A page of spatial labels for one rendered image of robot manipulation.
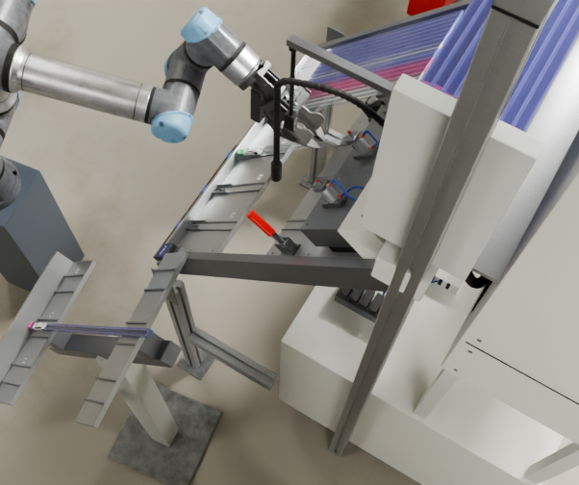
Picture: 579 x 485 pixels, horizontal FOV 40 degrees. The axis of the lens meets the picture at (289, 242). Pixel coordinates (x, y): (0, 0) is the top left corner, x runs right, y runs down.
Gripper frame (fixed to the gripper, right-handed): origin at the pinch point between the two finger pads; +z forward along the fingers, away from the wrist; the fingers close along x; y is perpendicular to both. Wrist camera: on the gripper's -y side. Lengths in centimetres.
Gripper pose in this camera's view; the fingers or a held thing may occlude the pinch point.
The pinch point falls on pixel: (315, 140)
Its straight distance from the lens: 168.0
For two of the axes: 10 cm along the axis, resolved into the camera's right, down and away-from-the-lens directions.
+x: 5.1, -7.8, 3.7
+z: 7.2, 6.2, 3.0
